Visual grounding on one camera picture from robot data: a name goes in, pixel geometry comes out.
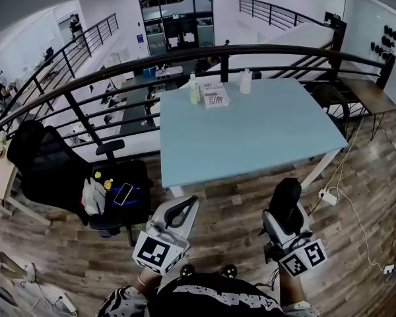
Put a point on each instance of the flag print book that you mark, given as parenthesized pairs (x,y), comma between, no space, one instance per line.
(215,96)

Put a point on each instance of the small yellow charm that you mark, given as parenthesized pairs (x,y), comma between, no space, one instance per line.
(97,175)

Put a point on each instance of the person's left shoe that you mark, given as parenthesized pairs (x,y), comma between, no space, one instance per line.
(187,270)

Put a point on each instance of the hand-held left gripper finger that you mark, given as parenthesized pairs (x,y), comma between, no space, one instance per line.
(190,223)
(160,213)

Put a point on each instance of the person's dotted sleeve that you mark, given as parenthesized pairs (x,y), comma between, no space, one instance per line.
(302,310)
(125,304)

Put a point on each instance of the white table leg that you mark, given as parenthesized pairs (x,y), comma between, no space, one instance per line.
(320,170)
(176,191)

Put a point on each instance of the white plug adapter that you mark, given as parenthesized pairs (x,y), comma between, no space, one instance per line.
(388,269)

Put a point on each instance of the black object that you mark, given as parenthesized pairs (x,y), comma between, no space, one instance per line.
(283,200)

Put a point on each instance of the black-framed glass partition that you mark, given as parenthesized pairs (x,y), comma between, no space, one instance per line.
(176,18)

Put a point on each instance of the person's right shoe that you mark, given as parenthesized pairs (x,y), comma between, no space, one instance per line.
(228,271)

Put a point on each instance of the wooden side table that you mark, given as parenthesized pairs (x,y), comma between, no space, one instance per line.
(369,94)

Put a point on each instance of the group of black wall-hung devices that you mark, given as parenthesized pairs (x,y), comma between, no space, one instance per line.
(387,40)

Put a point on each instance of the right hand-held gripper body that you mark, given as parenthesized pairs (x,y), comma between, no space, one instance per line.
(303,258)

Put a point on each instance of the pale green drink bottle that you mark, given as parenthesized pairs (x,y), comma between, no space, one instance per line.
(194,91)

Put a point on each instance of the black balcony railing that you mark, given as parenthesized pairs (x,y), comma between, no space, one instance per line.
(85,40)
(277,10)

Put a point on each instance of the black metal railing wooden handrail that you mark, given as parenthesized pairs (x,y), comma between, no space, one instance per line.
(217,49)

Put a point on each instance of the person's dotted right sleeve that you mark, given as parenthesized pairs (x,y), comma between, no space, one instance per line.
(302,310)

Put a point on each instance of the black smartphone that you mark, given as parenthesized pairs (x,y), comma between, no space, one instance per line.
(123,194)

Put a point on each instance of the striped yellow charm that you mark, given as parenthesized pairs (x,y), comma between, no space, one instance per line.
(109,184)

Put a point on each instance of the black round chair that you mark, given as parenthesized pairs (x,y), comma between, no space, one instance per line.
(331,97)

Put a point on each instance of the black mesh office chair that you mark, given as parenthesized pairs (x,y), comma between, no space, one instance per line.
(43,170)

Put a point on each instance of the person's right forearm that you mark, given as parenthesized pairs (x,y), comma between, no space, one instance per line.
(292,289)

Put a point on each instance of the white water bottle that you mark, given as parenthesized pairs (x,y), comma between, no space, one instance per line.
(245,83)

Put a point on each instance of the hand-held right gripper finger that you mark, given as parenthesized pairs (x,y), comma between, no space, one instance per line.
(274,231)
(304,225)

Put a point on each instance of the person's black printed top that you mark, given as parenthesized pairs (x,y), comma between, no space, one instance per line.
(214,300)

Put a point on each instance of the person's shoe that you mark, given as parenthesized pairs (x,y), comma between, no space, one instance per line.
(228,271)
(187,270)

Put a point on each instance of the white bag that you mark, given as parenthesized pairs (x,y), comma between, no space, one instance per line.
(92,198)

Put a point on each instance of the person's dotted left sleeve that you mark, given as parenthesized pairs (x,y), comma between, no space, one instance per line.
(125,304)

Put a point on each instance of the person's left forearm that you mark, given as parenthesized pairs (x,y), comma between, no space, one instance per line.
(146,281)

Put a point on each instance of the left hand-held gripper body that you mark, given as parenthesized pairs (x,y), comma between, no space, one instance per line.
(151,251)

